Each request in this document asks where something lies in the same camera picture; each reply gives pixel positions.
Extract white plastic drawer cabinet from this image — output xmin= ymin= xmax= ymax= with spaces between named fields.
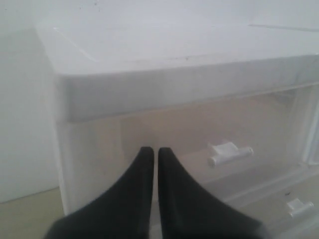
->
xmin=37 ymin=24 xmax=319 ymax=214

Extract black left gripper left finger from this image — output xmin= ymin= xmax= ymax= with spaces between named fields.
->
xmin=45 ymin=147 xmax=154 ymax=239

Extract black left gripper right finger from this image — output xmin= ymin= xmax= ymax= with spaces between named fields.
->
xmin=158 ymin=147 xmax=268 ymax=239

